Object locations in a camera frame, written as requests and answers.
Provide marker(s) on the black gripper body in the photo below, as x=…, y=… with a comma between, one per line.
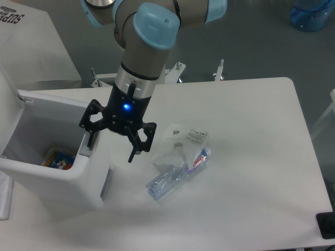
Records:
x=124, y=111

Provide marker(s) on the white push-top trash can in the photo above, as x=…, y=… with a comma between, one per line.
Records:
x=44, y=149

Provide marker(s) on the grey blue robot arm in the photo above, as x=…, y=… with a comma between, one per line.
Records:
x=147, y=31

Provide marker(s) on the colourful trash in can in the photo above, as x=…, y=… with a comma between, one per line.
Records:
x=57, y=158

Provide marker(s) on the crumpled clear plastic bag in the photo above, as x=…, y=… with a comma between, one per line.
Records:
x=180, y=146

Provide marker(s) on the clear plastic water bottle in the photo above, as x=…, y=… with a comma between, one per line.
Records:
x=174, y=176

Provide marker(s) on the white cloth with lettering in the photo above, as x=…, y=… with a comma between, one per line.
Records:
x=32, y=52

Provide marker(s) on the metal clamp bolt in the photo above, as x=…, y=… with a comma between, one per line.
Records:
x=218, y=75

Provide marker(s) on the black device at table edge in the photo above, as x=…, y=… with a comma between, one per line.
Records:
x=326, y=224

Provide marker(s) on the blue water jug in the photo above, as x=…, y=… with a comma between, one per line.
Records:
x=310, y=15

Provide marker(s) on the white metal base frame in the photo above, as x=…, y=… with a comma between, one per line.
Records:
x=168, y=76

